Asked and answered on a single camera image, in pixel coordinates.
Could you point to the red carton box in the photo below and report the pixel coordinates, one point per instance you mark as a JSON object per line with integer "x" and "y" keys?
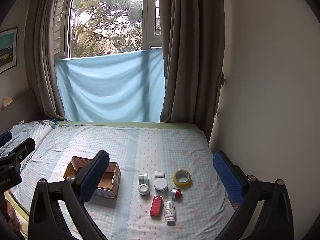
{"x": 156, "y": 206}

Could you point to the yellow tape roll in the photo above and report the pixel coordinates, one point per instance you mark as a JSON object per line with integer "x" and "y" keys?
{"x": 176, "y": 178}

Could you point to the person's left hand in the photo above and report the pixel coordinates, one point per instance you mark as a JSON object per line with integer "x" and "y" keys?
{"x": 11, "y": 213}

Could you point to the white pill bottle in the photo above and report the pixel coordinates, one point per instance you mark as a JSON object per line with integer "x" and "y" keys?
{"x": 169, "y": 210}

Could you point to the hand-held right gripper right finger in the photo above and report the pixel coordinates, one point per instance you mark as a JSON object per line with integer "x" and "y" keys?
{"x": 227, "y": 177}

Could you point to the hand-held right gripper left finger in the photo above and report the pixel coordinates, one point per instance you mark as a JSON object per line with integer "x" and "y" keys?
{"x": 92, "y": 177}

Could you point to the curtain tieback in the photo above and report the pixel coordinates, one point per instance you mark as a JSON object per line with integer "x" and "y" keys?
{"x": 221, "y": 79}

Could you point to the large white round jar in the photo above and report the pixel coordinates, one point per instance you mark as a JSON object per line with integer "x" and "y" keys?
{"x": 160, "y": 184}

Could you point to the cardboard box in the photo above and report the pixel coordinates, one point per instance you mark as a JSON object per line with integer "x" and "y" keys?
{"x": 110, "y": 180}

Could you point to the small green white jar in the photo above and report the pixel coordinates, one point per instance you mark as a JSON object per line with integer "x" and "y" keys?
{"x": 144, "y": 189}
{"x": 143, "y": 178}

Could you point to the red jar silver lid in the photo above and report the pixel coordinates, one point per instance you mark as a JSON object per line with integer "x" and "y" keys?
{"x": 176, "y": 193}

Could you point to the white earbuds case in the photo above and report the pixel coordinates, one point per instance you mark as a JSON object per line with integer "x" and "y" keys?
{"x": 159, "y": 174}

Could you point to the wall poster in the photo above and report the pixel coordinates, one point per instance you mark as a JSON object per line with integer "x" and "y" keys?
{"x": 7, "y": 50}

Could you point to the small beige object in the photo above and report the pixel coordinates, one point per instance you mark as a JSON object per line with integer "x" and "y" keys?
{"x": 7, "y": 102}

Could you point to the light blue hanging cloth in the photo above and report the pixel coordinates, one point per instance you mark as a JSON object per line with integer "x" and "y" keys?
{"x": 110, "y": 87}

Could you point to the window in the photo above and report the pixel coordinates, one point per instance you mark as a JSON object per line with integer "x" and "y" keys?
{"x": 107, "y": 20}

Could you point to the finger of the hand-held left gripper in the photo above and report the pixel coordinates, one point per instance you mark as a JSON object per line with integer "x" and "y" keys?
{"x": 6, "y": 137}
{"x": 23, "y": 147}

